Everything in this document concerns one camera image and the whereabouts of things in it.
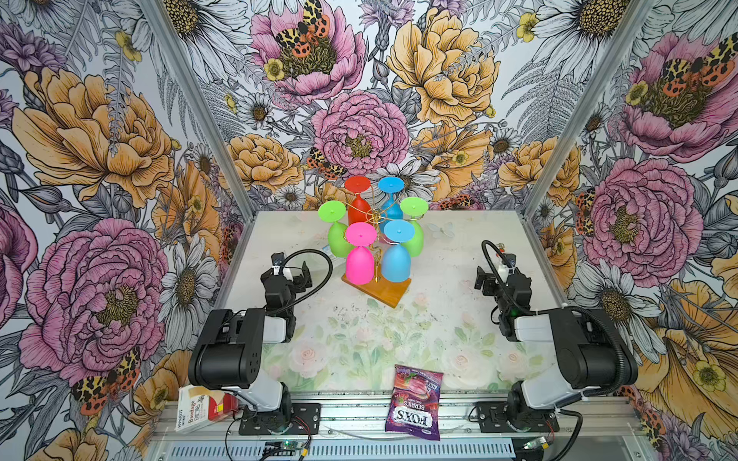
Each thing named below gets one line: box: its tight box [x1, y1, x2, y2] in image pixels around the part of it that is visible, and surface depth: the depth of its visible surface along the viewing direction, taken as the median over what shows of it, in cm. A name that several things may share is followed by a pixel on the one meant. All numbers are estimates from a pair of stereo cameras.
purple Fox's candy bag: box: [385, 363, 444, 441], surface depth 76 cm
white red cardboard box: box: [174, 385, 241, 435], surface depth 73 cm
